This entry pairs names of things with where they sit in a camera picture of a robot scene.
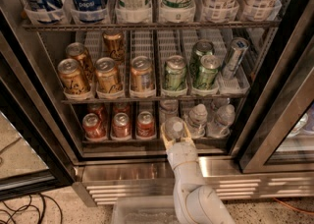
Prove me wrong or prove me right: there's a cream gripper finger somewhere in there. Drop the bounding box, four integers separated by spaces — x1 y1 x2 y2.
160 125 176 150
182 122 193 143

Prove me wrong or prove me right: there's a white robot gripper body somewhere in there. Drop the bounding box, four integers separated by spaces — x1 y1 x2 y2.
166 141 198 170

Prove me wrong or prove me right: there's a clear water bottle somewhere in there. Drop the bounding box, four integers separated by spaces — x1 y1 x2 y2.
159 99 179 123
210 97 230 112
184 104 208 139
164 117 184 140
207 104 236 139

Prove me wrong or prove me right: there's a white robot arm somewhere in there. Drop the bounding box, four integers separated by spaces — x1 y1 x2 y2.
161 117 235 224

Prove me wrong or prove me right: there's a glass fridge door right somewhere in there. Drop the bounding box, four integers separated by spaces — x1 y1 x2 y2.
238 37 314 175

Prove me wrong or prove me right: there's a glass fridge door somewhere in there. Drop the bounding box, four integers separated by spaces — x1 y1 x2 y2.
0 32 75 199
238 37 314 175

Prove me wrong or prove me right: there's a glass fridge door left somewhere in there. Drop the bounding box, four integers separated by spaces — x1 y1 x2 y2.
0 32 75 199

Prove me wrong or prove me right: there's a red soda can front right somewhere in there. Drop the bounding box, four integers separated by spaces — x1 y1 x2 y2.
136 111 155 138

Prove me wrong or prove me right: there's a red soda can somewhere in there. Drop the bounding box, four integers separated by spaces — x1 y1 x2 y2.
113 102 131 115
87 103 107 122
136 111 155 138
112 112 131 139
82 113 106 139

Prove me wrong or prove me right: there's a red soda can front middle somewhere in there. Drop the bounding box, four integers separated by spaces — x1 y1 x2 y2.
112 112 131 139

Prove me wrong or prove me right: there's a red soda can back middle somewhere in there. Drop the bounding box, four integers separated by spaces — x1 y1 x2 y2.
113 102 131 115

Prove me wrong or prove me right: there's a green LaCroix can front right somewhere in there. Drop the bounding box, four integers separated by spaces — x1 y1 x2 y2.
193 55 220 90

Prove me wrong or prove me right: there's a green lacroix can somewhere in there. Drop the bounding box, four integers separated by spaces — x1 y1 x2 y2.
163 55 186 91
193 55 220 90
189 39 215 78

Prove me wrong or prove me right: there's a clear plastic bin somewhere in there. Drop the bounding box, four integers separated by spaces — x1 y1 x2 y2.
110 196 219 224

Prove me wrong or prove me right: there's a green LaCroix can left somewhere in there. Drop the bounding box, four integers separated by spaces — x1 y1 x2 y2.
163 55 186 91

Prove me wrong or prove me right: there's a red soda can back left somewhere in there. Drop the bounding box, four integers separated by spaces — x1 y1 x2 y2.
87 103 107 122

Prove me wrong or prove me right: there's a red soda can front left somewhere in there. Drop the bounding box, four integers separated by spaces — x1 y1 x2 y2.
82 113 106 139

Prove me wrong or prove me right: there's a green LaCroix can back right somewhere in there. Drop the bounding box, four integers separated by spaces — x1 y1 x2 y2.
189 39 215 78

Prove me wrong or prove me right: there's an orange lacroix can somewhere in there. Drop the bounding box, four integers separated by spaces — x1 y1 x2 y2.
102 30 125 64
95 57 123 93
66 42 94 83
57 58 90 95

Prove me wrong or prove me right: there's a slim silver blue can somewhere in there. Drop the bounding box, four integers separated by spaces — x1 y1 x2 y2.
222 37 249 80

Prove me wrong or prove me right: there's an orange LaCroix can far back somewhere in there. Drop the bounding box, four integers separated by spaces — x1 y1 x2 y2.
102 30 125 64

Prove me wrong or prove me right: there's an orange LaCroix can front left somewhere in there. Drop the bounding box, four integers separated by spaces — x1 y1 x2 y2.
57 58 90 95

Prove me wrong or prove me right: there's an orange LaCroix can back left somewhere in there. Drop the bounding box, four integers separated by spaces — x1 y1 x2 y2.
66 42 94 83

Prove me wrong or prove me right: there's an orange cable on floor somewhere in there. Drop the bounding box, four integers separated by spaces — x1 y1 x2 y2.
273 197 314 217

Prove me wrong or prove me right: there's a black cable on floor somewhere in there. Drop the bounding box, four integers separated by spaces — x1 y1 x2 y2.
0 192 64 224

